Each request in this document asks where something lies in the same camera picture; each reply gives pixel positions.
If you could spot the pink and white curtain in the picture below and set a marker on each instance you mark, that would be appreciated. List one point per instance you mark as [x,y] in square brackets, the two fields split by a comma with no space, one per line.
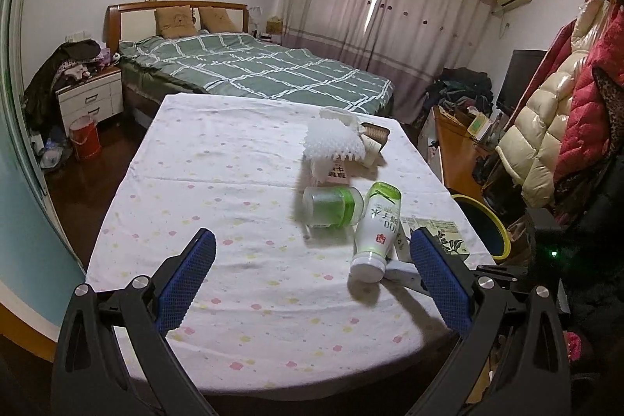
[419,16]

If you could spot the yellow tissue box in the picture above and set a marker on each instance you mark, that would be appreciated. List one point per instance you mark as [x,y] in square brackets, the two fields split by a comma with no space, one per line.
[274,27]

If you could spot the wooden desk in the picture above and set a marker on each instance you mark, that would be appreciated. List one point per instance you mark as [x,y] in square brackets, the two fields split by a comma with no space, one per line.
[460,153]

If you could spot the wooden bed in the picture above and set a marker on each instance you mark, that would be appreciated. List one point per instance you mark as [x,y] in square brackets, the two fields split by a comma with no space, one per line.
[141,14]

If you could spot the white foam fruit net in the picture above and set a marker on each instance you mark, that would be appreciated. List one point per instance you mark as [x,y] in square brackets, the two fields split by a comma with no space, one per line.
[334,140]

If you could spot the black television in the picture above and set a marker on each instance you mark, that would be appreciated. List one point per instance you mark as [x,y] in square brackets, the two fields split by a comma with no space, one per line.
[521,77]

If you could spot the white nightstand wooden top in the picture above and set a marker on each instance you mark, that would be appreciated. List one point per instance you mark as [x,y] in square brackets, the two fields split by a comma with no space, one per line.
[90,97]

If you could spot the pile of dark clothes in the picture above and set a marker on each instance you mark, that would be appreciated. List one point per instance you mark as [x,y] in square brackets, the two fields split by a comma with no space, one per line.
[460,92]

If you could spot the white bottle green cap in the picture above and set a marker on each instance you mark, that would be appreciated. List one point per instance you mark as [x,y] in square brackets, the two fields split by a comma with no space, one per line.
[378,231]

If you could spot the red bucket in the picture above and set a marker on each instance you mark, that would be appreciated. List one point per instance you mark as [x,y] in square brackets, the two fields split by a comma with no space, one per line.
[85,138]

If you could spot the white paper cup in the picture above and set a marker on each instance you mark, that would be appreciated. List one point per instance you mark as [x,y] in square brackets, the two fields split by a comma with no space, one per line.
[376,143]

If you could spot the printed paper leaflet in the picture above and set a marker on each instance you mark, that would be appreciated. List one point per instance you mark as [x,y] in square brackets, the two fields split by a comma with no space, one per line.
[451,238]

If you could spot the red quilted jacket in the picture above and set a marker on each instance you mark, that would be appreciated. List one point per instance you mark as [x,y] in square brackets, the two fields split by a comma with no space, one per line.
[585,118]

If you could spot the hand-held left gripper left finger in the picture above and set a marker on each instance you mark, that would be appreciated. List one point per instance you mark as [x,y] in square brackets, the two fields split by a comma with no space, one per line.
[187,270]

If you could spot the small green and white box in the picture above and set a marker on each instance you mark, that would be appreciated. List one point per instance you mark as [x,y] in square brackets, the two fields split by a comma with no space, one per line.
[477,126]

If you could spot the white printed carton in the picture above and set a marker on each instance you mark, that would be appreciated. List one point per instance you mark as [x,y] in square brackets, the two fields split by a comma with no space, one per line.
[334,172]

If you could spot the green checked duvet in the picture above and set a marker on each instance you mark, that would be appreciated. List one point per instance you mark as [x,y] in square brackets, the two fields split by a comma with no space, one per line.
[253,70]

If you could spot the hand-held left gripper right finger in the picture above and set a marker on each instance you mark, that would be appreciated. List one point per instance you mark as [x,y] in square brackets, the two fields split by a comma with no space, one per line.
[438,272]

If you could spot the clear cup green label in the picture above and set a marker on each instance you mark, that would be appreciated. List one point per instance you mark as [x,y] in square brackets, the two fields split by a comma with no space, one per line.
[331,206]

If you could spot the cream puffer jacket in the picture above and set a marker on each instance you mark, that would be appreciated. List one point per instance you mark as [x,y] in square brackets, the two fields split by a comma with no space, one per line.
[541,128]

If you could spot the dark clothes heap on nightstand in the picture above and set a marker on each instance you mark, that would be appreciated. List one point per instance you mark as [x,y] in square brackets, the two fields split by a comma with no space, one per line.
[58,70]

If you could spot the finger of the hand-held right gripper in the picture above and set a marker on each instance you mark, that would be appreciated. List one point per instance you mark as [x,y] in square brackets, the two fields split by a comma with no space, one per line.
[507,272]

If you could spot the plastic bags on floor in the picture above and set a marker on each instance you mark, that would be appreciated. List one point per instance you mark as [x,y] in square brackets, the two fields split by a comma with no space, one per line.
[53,153]

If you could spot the flat white box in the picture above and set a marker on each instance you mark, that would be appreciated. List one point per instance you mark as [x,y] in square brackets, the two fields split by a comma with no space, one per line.
[404,274]

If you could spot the leopard print cloth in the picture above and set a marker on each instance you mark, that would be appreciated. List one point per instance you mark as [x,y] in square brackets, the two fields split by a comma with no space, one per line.
[609,97]

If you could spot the pink cloth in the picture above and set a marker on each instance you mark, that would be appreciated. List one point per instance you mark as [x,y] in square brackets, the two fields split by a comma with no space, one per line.
[577,348]

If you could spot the brown pillow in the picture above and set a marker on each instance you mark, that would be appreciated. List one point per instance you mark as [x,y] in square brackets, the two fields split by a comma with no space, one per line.
[175,21]
[219,19]

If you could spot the black bin yellow rim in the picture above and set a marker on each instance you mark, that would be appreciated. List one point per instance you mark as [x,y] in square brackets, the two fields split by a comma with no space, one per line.
[480,226]

